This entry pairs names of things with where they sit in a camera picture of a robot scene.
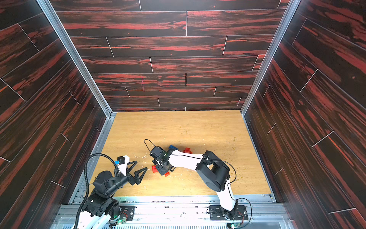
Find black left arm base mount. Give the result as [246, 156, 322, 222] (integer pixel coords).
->
[117, 205, 136, 224]

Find aluminium frame rail right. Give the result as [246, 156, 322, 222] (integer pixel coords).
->
[241, 0, 301, 120]

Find aluminium frame rail left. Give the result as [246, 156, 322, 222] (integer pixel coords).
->
[35, 0, 117, 204]

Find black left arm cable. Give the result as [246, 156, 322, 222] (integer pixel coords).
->
[72, 153, 119, 229]

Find small red square brick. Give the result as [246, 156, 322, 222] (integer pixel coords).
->
[183, 148, 193, 154]

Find aluminium front base rails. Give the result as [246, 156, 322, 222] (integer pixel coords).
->
[50, 194, 295, 229]

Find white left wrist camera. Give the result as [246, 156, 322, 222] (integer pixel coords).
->
[115, 156, 130, 176]

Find red tall square brick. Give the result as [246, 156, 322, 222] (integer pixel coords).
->
[152, 166, 158, 173]

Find aluminium frame rail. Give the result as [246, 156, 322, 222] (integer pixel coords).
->
[241, 0, 301, 120]
[35, 0, 117, 204]

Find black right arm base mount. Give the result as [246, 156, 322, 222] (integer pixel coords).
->
[206, 203, 249, 221]

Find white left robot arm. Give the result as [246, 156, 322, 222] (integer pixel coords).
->
[73, 161, 148, 229]

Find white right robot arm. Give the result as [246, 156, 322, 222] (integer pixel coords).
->
[150, 146, 238, 220]

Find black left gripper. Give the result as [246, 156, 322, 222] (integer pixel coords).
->
[106, 161, 147, 198]

